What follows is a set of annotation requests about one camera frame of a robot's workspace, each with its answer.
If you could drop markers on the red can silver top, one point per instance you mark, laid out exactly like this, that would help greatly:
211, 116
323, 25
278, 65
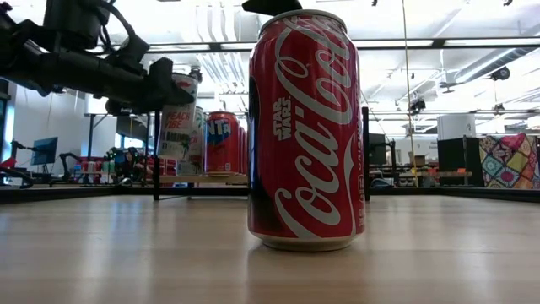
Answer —
243, 148

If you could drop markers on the computer monitor blue screen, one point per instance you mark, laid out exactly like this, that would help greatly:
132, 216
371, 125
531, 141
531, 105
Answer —
45, 150

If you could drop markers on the ceiling light strip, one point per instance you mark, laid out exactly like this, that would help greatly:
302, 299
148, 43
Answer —
489, 42
234, 45
396, 43
181, 46

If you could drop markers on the white ceiling pipes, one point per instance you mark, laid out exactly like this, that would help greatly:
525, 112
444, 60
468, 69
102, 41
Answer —
223, 63

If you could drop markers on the black monitor back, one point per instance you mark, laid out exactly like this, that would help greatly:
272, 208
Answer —
376, 148

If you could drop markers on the black ceiling camera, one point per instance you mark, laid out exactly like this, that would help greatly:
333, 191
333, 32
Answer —
500, 74
195, 74

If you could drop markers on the colourful patchwork quilt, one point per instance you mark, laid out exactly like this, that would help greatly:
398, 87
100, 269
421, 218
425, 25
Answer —
508, 162

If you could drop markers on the red crate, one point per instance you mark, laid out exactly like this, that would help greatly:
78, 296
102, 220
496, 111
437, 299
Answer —
97, 164

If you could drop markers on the white cylindrical tank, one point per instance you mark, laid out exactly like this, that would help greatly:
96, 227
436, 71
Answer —
456, 126

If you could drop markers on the black curved bar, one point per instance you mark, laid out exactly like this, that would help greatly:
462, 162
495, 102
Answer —
23, 184

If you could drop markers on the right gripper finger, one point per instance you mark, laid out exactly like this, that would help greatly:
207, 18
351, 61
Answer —
274, 6

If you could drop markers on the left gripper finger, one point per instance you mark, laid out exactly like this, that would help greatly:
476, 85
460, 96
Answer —
169, 88

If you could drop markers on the red can blue letter print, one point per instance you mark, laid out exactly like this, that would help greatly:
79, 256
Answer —
222, 143

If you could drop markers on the black standing table frame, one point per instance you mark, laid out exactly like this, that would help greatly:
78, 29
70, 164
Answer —
90, 135

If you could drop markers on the black cabinet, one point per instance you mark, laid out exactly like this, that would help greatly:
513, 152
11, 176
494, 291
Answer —
451, 156

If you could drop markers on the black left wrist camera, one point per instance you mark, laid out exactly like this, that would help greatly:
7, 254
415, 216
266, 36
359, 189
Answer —
76, 21

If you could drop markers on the cardboard box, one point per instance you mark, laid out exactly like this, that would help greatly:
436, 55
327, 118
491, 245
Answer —
419, 159

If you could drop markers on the grey ceiling duct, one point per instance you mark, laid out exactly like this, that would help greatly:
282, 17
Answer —
502, 63

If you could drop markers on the wooden bench top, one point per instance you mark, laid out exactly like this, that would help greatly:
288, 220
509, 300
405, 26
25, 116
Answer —
453, 173

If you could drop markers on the black background robot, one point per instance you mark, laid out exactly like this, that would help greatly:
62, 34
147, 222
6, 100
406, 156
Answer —
126, 162

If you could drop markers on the black background robot arm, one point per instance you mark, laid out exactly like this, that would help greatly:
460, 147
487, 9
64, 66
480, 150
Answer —
65, 162

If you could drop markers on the black camera on pole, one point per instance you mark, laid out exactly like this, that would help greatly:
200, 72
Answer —
417, 105

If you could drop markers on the red Coca-Cola Star Wars can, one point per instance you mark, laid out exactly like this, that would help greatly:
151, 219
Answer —
312, 139

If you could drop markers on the red bar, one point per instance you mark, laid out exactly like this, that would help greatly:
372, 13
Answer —
8, 162

